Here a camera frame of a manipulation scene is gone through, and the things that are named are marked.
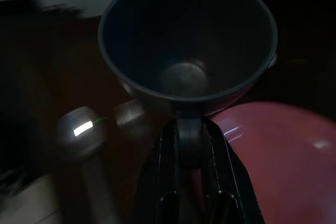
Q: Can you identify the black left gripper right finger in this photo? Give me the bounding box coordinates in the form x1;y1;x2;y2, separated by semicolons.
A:
201;118;266;224

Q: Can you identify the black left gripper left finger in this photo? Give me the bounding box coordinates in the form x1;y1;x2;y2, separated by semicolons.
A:
133;121;181;224

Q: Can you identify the dark grey mug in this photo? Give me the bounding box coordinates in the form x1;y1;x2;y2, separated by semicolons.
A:
98;0;278;169

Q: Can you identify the pink shell chair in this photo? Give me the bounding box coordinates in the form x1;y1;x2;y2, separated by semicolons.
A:
191;101;336;224

